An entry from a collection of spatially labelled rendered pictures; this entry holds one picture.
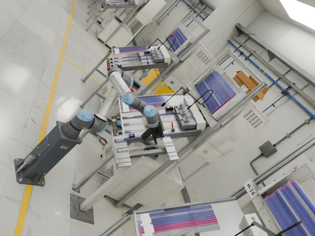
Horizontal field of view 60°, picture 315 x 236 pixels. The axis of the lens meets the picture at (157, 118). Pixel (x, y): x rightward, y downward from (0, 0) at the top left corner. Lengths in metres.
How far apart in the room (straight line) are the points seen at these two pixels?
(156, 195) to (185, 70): 1.75
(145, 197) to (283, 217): 1.61
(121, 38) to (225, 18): 2.58
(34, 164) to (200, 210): 1.32
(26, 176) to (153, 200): 1.32
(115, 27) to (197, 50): 3.44
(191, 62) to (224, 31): 2.09
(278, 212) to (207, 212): 0.43
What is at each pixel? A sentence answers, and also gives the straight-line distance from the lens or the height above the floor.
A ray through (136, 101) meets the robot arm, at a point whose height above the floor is 1.18.
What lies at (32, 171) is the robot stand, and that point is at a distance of 2.45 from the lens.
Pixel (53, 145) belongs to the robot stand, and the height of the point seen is 0.44.
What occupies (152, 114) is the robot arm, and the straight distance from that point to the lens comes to 1.82.
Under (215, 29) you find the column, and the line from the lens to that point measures 5.71.
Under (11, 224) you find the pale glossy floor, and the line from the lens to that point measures 2.28.
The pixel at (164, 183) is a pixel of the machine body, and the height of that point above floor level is 0.52.
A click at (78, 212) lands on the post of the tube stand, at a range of 2.66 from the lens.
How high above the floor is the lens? 1.75
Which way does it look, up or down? 17 degrees down
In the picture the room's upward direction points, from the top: 48 degrees clockwise
